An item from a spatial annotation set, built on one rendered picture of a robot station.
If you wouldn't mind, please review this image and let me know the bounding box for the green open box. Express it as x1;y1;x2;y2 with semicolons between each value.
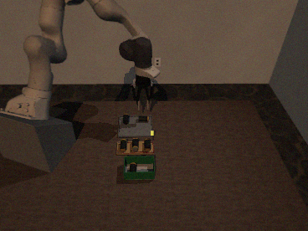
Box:
124;156;155;180

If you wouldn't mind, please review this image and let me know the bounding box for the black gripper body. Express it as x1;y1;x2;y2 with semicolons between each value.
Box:
135;74;151;89

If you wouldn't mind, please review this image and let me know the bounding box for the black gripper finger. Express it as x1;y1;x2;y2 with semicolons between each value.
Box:
145;81;155;109
131;83;142;110

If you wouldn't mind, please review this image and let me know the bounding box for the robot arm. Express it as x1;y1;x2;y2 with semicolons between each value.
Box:
0;0;160;120

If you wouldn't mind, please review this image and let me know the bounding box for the black battery with yellow top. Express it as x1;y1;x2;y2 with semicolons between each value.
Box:
138;116;149;121
144;139;151;150
120;139;126;149
123;114;129;125
132;139;139;150
130;162;136;172

